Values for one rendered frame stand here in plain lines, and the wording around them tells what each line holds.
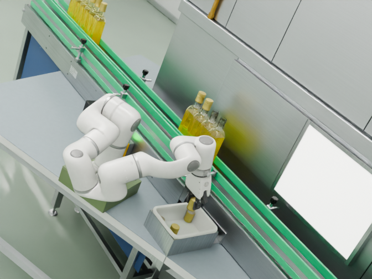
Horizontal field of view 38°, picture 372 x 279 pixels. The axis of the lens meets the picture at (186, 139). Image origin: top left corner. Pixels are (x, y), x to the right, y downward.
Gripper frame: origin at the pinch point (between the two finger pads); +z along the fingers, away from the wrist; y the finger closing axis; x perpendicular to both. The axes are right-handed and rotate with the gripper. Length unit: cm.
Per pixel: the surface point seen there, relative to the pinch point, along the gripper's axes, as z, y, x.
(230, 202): 6.0, -1.5, -17.3
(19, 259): 61, 51, 51
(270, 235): 3.0, -24.3, -18.3
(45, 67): 26, 152, 1
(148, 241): 12.9, -0.3, 18.1
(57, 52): 9, 139, -2
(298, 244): 4.0, -31.5, -25.8
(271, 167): -4.3, 0.0, -36.6
